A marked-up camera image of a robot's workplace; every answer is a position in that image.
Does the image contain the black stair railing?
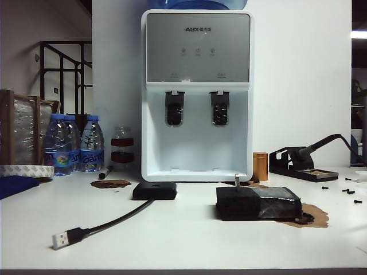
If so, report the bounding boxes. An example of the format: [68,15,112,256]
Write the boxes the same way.
[39,41,93,124]

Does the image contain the oval brown paper patch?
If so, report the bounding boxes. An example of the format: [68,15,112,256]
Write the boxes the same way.
[90,179,132,190]

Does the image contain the small bottle dark red bands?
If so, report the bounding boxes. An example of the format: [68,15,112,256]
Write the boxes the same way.
[111,125,135,171]

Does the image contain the black marker pen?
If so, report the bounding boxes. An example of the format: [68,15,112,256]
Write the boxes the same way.
[97,165,113,180]

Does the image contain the white AUX water dispenser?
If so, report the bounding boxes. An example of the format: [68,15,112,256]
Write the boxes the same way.
[140,9,255,183]

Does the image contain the black soldering iron stand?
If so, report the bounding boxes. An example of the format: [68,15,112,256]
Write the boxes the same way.
[269,146,339,183]

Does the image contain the wooden crate with plastic wrap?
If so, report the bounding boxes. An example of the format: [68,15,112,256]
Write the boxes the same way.
[0,89,61,166]

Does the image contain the green potted plant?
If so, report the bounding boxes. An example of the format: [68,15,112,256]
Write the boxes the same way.
[352,77,367,129]

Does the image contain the black USB cable with plug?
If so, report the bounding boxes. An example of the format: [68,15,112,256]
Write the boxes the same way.
[52,198,155,250]

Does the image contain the small black foam scrap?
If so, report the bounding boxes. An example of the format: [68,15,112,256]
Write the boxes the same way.
[295,211,315,225]

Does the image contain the blue water jug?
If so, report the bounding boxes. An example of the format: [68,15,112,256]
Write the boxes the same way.
[147,0,248,10]

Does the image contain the thin brown paper patch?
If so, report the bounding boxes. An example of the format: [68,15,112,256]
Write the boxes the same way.
[242,179,270,188]

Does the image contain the blue cloth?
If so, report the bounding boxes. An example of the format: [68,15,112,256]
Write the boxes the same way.
[0,175,41,201]

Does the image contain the gold metal cylinder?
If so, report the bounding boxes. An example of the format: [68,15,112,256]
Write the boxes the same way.
[252,152,269,182]

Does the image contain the black sponge block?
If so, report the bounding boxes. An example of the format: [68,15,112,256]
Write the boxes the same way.
[215,185,302,222]

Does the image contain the white tape roll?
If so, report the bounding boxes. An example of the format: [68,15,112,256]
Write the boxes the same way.
[0,164,55,179]

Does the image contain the large brown paper patch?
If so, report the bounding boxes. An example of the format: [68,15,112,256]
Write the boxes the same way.
[275,202,330,229]

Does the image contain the black USB hub box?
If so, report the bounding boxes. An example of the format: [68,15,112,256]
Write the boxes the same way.
[132,182,177,201]

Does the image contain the black soldering iron with cord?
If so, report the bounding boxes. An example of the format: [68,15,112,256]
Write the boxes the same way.
[295,133,367,166]

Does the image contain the clear water bottle blue label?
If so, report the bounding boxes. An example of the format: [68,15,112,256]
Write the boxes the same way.
[43,113,72,177]
[65,115,82,172]
[80,115,105,172]

